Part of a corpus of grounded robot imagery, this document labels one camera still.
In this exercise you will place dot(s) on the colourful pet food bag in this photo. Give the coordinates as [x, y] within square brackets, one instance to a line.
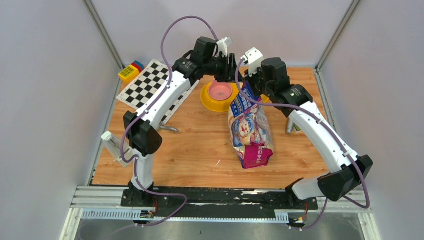
[250, 133]

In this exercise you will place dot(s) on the black white checkerboard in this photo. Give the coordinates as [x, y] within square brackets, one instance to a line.
[145, 85]

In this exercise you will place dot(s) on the silver microphone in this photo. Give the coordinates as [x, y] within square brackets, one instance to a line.
[290, 126]

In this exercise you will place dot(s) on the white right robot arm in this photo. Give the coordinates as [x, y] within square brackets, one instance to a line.
[346, 169]

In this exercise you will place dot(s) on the silver metal hook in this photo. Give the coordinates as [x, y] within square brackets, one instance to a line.
[169, 128]

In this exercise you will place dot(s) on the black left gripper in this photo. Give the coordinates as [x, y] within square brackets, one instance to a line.
[229, 74]

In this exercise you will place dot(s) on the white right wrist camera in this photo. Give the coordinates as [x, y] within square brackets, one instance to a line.
[253, 59]

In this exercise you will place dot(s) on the green blue toy block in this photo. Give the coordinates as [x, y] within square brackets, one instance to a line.
[297, 128]

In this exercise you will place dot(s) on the yellow red blue toy block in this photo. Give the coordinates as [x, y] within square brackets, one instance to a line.
[129, 73]

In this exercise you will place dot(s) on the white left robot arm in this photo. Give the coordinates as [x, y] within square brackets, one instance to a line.
[209, 57]

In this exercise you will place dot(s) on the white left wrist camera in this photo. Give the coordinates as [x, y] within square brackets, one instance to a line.
[223, 45]

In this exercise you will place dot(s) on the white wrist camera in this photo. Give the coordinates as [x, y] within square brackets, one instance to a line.
[253, 59]
[223, 45]

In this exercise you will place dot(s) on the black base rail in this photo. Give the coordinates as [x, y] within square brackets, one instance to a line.
[216, 203]

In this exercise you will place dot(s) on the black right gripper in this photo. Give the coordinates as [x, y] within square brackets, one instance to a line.
[250, 80]

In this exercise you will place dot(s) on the pink cat-shaped bowl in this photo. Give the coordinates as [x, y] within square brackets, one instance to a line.
[220, 91]

